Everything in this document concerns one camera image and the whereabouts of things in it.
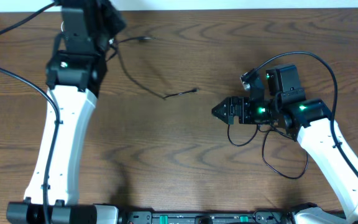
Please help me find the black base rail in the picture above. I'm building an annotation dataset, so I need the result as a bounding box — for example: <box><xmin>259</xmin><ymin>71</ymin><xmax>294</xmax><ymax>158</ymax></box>
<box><xmin>117</xmin><ymin>210</ymin><xmax>293</xmax><ymax>224</ymax></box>

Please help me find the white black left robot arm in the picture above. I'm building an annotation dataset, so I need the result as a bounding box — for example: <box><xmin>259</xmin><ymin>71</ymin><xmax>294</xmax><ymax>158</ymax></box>
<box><xmin>6</xmin><ymin>1</ymin><xmax>125</xmax><ymax>223</ymax></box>

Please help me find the long black USB cable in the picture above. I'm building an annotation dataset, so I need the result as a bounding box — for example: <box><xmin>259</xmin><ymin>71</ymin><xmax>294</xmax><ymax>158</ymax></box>
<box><xmin>106</xmin><ymin>35</ymin><xmax>198</xmax><ymax>100</ymax></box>

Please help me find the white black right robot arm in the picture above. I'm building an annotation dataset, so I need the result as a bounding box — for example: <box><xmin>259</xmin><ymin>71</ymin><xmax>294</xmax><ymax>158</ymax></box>
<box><xmin>211</xmin><ymin>65</ymin><xmax>358</xmax><ymax>223</ymax></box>

